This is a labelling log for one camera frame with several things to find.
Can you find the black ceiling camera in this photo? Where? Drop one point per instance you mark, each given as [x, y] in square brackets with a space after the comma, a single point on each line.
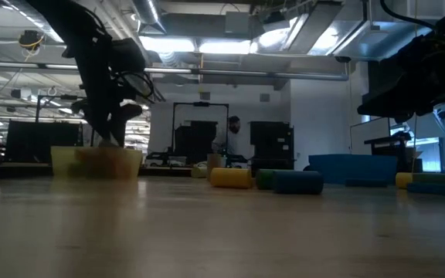
[342, 59]

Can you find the background workbench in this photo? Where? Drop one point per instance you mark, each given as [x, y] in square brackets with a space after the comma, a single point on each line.
[160, 162]

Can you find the grey ventilation box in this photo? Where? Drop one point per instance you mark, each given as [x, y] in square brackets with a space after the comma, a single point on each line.
[237, 24]

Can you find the grey wall vent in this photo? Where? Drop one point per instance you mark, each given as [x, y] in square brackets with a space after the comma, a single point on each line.
[264, 97]
[204, 96]

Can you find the black panel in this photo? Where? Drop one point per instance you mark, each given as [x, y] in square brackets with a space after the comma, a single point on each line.
[41, 141]

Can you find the rectangular silver duct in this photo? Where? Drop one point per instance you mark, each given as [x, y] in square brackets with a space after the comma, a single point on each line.
[311, 23]

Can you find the ceiling light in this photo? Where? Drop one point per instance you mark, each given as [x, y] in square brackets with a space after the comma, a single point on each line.
[222, 47]

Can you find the translucent yellow bin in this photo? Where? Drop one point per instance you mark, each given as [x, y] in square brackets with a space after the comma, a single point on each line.
[62, 164]

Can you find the person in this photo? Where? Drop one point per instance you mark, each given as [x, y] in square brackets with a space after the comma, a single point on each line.
[230, 139]

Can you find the tall tan block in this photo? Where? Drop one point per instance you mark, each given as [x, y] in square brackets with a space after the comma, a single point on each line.
[215, 162]

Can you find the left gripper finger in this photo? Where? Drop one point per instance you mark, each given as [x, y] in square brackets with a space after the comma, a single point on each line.
[118, 129]
[100, 127]

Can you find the black equipment cabinet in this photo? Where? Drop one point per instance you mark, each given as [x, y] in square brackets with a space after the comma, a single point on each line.
[270, 143]

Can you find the blue bin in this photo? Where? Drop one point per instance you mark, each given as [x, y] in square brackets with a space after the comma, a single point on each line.
[352, 168]

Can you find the grey ceiling pipe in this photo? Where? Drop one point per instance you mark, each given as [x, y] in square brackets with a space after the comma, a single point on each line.
[245, 73]

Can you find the desk with black equipment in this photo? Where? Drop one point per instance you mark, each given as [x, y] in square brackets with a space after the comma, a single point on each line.
[390, 141]

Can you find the round silver ceiling duct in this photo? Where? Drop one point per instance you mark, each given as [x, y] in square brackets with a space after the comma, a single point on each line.
[51, 35]
[147, 11]

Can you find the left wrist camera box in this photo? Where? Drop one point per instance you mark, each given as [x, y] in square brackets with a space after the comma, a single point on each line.
[128, 54]

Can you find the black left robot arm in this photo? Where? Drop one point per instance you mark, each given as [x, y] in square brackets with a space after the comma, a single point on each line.
[68, 27]

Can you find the blue cylinder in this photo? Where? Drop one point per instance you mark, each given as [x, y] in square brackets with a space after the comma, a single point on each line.
[297, 182]

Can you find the yellow cylinder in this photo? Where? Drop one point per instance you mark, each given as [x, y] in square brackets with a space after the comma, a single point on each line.
[198, 171]
[403, 180]
[232, 178]

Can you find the white tilted board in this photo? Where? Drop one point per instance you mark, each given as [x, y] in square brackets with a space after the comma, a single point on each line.
[429, 127]

